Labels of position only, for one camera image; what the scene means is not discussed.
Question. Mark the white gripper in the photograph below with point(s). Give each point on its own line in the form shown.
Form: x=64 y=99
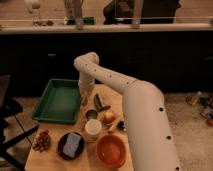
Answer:
x=86 y=84

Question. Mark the green plastic tray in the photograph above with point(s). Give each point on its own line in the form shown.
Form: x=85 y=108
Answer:
x=60 y=102

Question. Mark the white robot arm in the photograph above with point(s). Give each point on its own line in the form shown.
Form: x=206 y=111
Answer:
x=149 y=134

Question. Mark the green vegetable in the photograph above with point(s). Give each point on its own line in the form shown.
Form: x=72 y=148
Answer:
x=99 y=105

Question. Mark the small dark metal cup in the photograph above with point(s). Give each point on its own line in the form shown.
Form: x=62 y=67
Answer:
x=91 y=114

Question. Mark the apple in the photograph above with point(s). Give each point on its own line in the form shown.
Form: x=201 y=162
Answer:
x=109 y=117

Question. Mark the white cup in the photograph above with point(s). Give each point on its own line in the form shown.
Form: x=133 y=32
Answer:
x=92 y=129

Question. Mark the yellow banana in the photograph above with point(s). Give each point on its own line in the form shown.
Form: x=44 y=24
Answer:
x=113 y=127

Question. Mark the blue grey sponge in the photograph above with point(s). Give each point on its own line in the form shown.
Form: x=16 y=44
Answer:
x=71 y=144

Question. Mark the dark round plate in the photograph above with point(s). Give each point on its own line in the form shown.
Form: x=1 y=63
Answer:
x=62 y=142

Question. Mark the orange bowl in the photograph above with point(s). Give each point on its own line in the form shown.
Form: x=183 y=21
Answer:
x=111 y=151

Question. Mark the brown nut cluster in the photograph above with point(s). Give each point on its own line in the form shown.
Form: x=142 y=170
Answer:
x=42 y=142

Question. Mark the black chair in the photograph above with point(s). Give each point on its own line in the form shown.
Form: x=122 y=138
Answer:
x=9 y=107

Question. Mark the black handled brush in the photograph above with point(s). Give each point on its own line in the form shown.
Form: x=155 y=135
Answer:
x=121 y=126

